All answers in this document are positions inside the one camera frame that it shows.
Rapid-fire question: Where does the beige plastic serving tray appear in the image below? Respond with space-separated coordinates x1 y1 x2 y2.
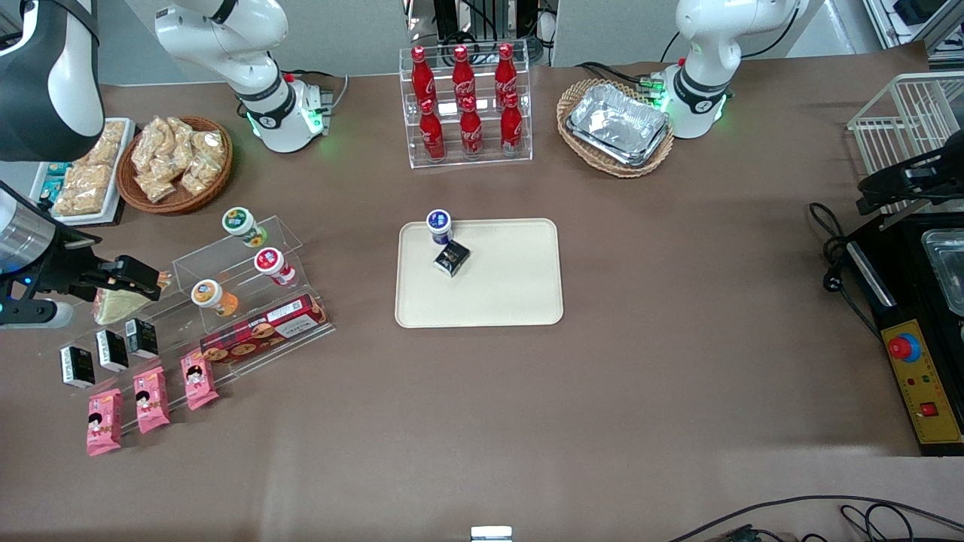
395 218 564 329

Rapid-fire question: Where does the clear acrylic stepped display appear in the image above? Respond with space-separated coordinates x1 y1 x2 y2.
32 215 337 437

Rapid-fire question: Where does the pack of beige crackers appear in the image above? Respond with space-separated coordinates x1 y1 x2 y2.
64 163 114 193
51 188 106 218
79 120 126 166

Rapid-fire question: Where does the white rectangular snack tray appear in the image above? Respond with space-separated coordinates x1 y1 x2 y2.
30 118 136 227

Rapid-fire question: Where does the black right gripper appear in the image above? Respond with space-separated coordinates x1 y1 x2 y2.
34 232 162 303

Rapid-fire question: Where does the black cable at arm base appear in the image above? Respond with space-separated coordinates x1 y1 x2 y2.
580 62 665 95
282 69 351 114

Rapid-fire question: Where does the black machine with yellow panel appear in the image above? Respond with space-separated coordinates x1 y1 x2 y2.
843 211 964 457

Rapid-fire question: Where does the black and white carton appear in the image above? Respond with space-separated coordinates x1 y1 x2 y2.
59 344 96 389
124 318 160 360
95 329 130 373

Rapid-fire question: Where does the red emergency stop button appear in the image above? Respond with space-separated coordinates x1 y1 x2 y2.
887 332 922 364

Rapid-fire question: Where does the pink snack pack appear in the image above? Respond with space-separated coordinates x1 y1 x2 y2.
180 350 220 411
133 367 171 434
86 388 123 457

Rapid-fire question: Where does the small black carton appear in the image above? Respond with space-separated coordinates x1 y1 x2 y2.
434 240 471 278

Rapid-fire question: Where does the orange-lid white bottle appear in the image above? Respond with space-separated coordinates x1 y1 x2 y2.
191 279 239 317

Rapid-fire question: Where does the aluminium foil tray stack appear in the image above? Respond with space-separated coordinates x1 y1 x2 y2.
566 83 671 166

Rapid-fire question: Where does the red cookie box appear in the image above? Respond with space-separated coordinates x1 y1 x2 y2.
200 294 330 364

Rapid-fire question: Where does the steel food container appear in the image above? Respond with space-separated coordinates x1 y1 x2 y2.
920 228 964 317

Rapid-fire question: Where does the white wire basket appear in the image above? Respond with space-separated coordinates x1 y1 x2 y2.
847 72 964 219

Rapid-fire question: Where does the red-lid white bottle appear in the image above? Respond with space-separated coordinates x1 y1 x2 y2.
253 248 298 287

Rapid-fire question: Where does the long black cable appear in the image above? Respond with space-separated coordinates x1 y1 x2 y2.
667 495 964 542

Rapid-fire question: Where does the triangle sandwich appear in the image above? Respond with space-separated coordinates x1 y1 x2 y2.
93 288 151 326

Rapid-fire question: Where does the red cola bottle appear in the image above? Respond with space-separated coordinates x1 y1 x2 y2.
494 43 519 106
419 98 447 161
459 96 484 157
451 45 476 110
500 92 524 156
410 46 438 114

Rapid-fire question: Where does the clear bag of fried snacks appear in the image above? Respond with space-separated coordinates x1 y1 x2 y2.
136 172 178 204
134 119 171 174
192 129 227 163
181 154 221 196
167 117 197 174

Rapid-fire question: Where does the clear acrylic bottle rack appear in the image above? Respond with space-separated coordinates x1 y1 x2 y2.
399 41 533 169

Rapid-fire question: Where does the looped black cable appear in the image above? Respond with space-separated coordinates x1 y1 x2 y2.
840 503 916 542

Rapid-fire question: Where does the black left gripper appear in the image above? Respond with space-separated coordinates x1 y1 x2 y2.
856 132 964 216

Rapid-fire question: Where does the light wicker basket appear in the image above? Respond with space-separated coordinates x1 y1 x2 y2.
557 78 676 178

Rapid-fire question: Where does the green-lid white bottle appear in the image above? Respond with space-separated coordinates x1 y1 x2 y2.
221 207 267 249

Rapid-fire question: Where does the black power cable with plug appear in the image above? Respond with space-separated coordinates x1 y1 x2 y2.
808 202 886 340

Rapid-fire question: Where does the dark brown wicker basket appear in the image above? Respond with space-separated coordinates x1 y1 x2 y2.
117 115 233 215

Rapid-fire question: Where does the aluminium frame shelf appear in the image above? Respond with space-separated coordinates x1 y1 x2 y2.
865 0 964 55

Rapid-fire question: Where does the black equipment rack with cables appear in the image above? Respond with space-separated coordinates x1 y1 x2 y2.
405 0 560 65

